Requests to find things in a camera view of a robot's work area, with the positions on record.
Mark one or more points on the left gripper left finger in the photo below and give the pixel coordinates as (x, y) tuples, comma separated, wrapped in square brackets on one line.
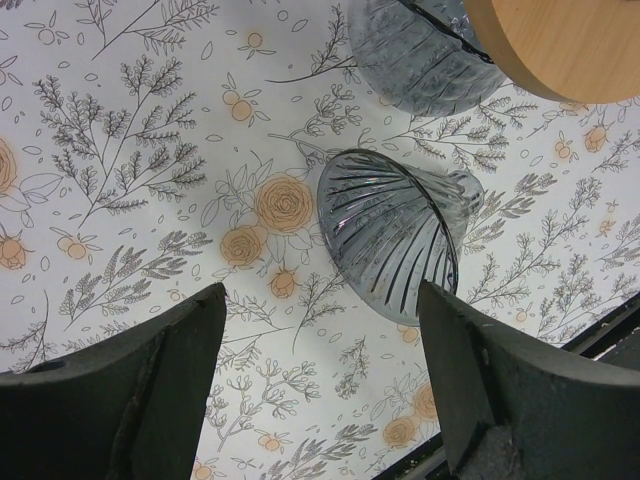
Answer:
[(128, 407)]

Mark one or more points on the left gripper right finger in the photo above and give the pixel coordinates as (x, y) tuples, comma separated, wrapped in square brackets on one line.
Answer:
[(511, 406)]

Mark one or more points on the grey glass dripper cone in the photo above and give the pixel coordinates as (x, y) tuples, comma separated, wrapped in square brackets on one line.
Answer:
[(389, 226)]

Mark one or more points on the wooden dripper ring holder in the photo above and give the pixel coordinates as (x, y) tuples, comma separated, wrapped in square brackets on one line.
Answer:
[(580, 51)]

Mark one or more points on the glass measuring pitcher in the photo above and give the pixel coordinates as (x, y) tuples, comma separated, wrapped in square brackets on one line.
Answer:
[(422, 56)]

